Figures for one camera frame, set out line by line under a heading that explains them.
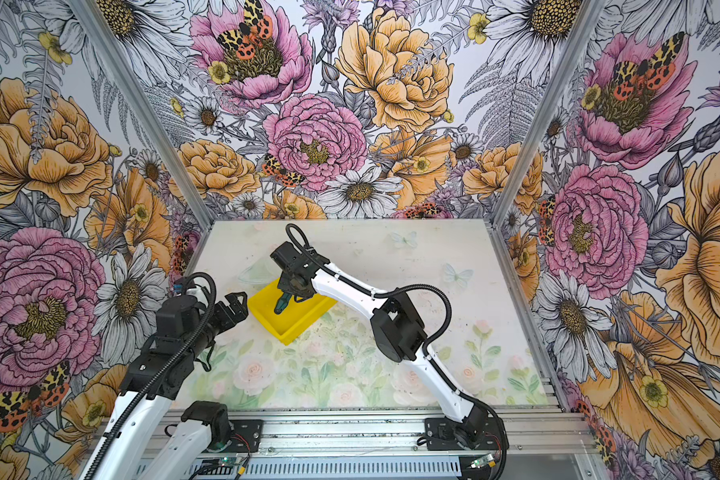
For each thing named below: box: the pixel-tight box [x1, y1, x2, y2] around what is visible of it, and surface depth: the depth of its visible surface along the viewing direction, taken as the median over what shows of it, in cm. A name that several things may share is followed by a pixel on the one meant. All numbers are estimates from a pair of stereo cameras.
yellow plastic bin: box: [249, 278, 338, 346], surface depth 89 cm
